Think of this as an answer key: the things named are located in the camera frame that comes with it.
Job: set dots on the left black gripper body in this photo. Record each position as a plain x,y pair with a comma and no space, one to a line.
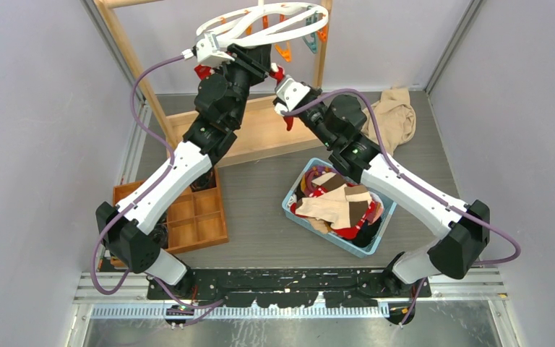
243,72

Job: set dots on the white round clip hanger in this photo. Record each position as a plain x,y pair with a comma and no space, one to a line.
265,23

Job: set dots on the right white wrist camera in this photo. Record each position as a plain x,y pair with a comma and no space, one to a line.
289,93

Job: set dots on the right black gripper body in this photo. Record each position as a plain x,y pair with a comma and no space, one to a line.
312,118

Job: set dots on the blue plastic basket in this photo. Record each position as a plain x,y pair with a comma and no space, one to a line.
377,229

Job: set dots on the beige cloth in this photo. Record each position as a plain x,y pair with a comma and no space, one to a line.
396,118

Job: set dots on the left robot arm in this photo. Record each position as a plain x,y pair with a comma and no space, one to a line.
220,104

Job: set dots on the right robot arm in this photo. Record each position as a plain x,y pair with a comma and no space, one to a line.
461,229

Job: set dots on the wooden compartment tray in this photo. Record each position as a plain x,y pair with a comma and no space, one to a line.
195,220

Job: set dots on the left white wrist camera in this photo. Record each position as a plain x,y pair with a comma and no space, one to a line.
208,51

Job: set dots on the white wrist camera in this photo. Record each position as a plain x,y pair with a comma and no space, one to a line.
208,51
289,93

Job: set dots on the teal clothes peg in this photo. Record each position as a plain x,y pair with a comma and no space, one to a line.
311,40

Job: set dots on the orange clothes peg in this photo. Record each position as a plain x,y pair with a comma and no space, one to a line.
284,51

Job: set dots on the beige sock in basket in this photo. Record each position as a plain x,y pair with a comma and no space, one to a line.
341,208

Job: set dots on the wooden hanger stand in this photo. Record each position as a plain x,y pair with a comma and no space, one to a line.
259,136

